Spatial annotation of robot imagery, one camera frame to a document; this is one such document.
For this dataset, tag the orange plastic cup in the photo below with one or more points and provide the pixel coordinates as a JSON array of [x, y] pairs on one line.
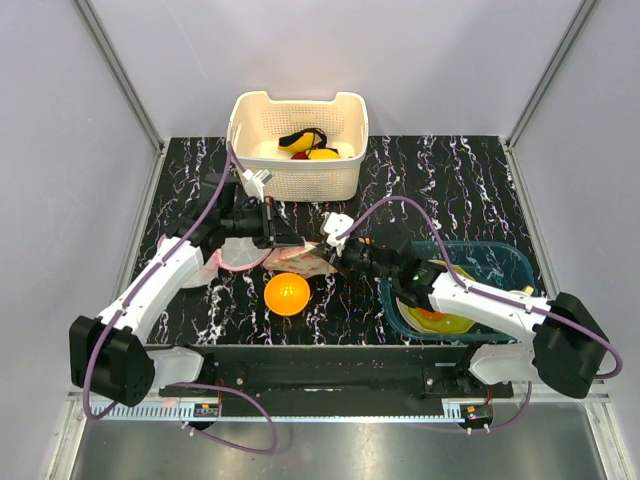
[[430, 316]]

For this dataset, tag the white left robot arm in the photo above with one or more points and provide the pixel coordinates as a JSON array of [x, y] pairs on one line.
[[108, 356]]

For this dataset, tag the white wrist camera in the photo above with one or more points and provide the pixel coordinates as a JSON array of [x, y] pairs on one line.
[[255, 182], [336, 228]]

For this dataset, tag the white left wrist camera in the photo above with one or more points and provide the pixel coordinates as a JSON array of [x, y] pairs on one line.
[[255, 182]]

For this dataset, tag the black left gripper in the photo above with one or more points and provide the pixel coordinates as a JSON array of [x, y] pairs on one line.
[[274, 232]]

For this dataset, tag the floral pink laundry bag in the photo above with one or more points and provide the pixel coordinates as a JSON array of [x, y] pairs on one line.
[[300, 260]]

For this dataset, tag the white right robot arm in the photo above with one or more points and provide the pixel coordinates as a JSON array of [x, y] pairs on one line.
[[557, 341]]

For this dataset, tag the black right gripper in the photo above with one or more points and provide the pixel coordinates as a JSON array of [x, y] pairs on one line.
[[340, 255]]

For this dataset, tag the white mesh pink-trimmed laundry bag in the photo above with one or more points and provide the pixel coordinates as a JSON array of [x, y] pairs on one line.
[[235, 255]]

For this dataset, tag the orange plastic bowl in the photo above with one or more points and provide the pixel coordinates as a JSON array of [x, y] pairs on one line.
[[287, 294]]

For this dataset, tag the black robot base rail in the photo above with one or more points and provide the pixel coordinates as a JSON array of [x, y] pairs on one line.
[[348, 381]]

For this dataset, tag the cream perforated laundry basket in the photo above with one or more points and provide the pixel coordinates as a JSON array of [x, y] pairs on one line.
[[257, 122]]

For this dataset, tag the teal transparent plastic tray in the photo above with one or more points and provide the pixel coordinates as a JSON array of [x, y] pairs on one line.
[[495, 264]]

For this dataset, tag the yellow-green dotted plate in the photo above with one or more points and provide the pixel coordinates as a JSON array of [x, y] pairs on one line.
[[450, 324]]

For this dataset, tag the yellow black bra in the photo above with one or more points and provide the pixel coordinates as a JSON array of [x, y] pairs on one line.
[[313, 141]]

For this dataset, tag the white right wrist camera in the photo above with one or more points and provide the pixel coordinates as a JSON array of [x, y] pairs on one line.
[[336, 228]]

